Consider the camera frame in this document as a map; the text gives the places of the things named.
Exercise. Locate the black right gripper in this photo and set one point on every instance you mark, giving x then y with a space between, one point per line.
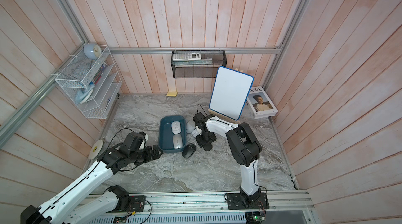
200 142

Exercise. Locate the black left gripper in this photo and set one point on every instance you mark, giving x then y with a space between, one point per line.
149 156

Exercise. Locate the black Lecoo mouse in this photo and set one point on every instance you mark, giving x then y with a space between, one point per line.
188 151

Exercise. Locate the silver slim mouse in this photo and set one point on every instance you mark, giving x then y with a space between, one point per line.
177 141

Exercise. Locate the white ribbed Lecoo mouse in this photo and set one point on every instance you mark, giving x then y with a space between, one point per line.
176 127

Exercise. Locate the teal plastic storage box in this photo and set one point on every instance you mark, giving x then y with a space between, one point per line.
166 135

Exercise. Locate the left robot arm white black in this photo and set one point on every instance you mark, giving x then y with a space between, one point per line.
65 208

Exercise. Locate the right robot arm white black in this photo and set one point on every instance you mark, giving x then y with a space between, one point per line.
244 146

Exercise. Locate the white slim flat mouse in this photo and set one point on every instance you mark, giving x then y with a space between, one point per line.
196 132

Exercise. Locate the white beige round mouse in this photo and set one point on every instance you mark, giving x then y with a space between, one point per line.
190 127

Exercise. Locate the wooden easel stand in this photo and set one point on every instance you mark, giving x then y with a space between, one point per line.
223 117

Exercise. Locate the white tape roll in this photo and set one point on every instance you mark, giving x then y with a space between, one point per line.
97 147

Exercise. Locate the yellow sticky note pad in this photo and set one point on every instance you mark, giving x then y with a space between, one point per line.
172 94

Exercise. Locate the blue framed whiteboard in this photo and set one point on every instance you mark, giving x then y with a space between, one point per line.
230 92

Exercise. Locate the magazine with portrait cover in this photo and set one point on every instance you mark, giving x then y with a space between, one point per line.
260 104

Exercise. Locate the white iron on shelf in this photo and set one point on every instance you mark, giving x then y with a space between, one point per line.
84 94

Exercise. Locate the white calculator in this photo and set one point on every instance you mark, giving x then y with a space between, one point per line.
186 56

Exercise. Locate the black mesh wall basket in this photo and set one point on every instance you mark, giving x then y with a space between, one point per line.
205 68

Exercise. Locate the white wire mesh shelf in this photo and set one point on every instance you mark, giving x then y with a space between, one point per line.
80 71

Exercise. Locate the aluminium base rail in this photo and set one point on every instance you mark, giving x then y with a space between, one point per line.
214 202

